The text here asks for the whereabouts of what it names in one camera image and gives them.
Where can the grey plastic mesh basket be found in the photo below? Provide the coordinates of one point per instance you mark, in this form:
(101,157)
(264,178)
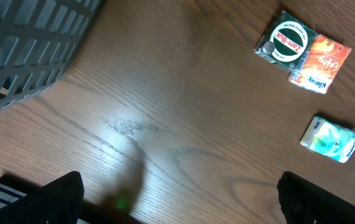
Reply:
(38,41)

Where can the green tissue pack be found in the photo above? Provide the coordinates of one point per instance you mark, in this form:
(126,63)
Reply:
(329,139)

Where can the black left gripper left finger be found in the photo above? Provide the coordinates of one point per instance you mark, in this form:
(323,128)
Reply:
(40,202)

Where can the orange juice carton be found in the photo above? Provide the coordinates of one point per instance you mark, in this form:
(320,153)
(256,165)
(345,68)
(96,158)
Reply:
(322,63)

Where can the round black lidded cup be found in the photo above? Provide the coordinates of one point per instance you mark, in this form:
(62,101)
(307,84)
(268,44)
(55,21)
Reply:
(285,42)

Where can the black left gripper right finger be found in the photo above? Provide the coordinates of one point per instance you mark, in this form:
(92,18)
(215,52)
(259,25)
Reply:
(304,202)

